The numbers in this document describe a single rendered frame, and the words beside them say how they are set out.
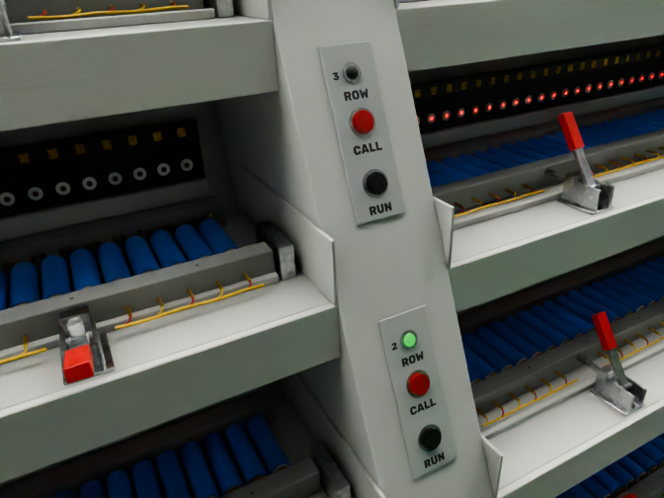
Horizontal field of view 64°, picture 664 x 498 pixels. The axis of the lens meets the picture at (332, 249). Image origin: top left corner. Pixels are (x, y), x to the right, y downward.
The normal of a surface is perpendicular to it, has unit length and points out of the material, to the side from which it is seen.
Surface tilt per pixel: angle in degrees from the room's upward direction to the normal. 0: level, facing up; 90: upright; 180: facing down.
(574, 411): 23
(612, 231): 112
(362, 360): 90
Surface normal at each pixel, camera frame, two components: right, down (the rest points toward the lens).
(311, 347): 0.46, 0.39
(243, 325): -0.04, -0.89
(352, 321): 0.41, 0.02
